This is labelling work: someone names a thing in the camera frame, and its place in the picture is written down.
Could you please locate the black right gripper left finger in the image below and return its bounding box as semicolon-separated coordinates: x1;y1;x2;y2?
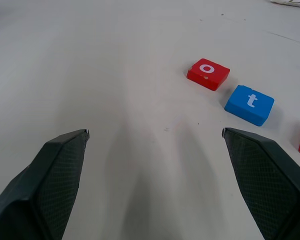
0;128;91;240

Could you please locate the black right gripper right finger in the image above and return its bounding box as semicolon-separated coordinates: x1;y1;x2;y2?
221;127;300;240

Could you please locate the blue letter t tile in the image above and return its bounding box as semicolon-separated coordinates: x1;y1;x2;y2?
224;84;275;127

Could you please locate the white cosmetic tube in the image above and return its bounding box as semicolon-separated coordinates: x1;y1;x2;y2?
269;0;300;9

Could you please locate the red letter block o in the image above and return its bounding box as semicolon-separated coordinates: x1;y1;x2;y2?
186;58;231;92

